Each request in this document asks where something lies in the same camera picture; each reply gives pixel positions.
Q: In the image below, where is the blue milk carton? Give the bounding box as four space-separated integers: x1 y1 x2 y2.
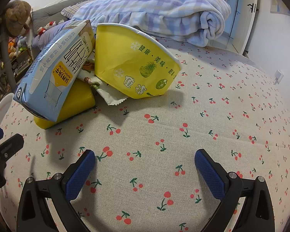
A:
13 20 95 122

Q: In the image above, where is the yellow snack package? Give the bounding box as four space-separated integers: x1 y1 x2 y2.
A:
34 79 96 129

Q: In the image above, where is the white printed snack wrapper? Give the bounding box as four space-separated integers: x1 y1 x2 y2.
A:
77 51 128 106

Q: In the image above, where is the yellow paper bowl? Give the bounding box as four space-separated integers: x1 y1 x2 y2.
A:
95 23 182 99

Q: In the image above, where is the white trash bin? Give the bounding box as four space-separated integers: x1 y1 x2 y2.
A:
0 93 14 125

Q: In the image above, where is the grey rolling chair stand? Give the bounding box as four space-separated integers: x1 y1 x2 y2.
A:
0 23 17 92

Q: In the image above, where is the wooden toy shelf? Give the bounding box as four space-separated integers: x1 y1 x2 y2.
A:
8 36 33 83

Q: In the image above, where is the purple bed sheet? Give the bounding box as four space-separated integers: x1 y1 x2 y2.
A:
31 20 71 50

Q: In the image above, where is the red white plush toy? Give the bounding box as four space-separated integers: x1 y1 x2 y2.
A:
37 21 56 35

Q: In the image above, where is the cherry print table cloth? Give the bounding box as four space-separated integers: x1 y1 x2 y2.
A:
0 41 290 231

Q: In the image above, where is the brown plush blanket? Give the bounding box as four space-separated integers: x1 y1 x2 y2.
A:
4 0 31 37

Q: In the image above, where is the grey headboard cushion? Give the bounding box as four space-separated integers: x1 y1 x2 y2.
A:
31 0 86 34

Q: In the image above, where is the plaid pillow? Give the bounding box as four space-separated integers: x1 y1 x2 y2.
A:
61 0 94 19

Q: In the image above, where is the white wall socket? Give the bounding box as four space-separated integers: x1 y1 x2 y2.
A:
274 70 284 84

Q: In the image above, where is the wall map poster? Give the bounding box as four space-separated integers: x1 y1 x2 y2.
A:
270 0 290 16

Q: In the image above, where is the white door with handle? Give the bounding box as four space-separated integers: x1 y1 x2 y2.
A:
232 0 257 55

